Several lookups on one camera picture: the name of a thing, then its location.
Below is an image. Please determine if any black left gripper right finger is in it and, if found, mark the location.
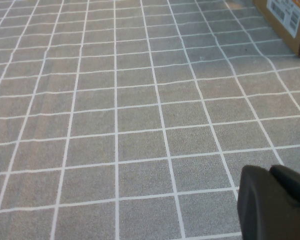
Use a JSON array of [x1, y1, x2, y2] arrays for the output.
[[269, 164, 300, 215]]

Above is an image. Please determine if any grey white-checked tablecloth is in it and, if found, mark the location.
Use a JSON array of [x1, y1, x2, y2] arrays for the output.
[[0, 0, 300, 240]]

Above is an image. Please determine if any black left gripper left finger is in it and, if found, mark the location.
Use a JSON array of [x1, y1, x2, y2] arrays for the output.
[[236, 164, 300, 240]]

